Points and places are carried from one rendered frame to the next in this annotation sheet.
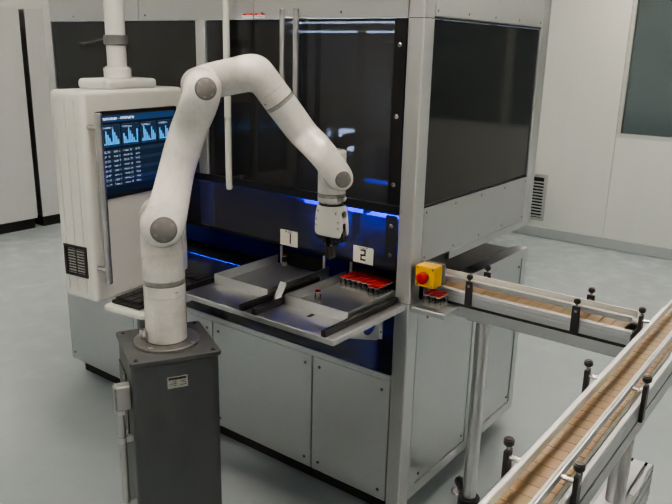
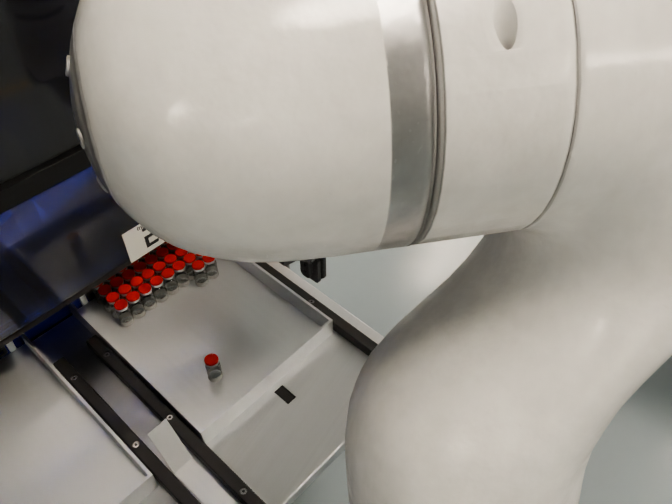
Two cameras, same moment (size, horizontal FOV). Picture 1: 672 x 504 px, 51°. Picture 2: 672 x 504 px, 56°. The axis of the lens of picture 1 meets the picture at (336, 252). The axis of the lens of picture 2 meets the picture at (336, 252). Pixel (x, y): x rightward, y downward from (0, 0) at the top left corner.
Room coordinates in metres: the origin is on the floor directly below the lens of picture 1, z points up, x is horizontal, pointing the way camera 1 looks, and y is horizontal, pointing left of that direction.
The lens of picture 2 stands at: (1.99, 0.56, 1.70)
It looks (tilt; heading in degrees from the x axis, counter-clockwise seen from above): 46 degrees down; 276
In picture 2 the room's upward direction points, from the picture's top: straight up
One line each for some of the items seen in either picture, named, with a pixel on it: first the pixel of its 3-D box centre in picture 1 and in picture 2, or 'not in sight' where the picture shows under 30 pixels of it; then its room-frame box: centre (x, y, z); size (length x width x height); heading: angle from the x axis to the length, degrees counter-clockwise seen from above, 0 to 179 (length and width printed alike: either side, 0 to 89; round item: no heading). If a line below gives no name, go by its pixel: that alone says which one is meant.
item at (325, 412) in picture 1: (278, 315); not in sight; (3.25, 0.28, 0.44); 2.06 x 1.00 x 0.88; 53
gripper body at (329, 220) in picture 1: (331, 218); not in sight; (2.08, 0.02, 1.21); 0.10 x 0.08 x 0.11; 53
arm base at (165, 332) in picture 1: (165, 311); not in sight; (1.93, 0.49, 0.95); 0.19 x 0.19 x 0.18
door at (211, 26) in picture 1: (252, 102); not in sight; (2.68, 0.33, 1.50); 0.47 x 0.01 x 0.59; 53
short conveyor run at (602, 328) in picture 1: (527, 304); not in sight; (2.16, -0.63, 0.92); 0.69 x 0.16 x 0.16; 53
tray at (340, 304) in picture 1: (346, 294); (198, 316); (2.27, -0.04, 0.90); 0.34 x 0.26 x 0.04; 143
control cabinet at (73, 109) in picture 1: (123, 183); not in sight; (2.65, 0.81, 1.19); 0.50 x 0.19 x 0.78; 150
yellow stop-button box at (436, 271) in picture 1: (429, 274); not in sight; (2.22, -0.31, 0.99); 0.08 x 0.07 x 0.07; 143
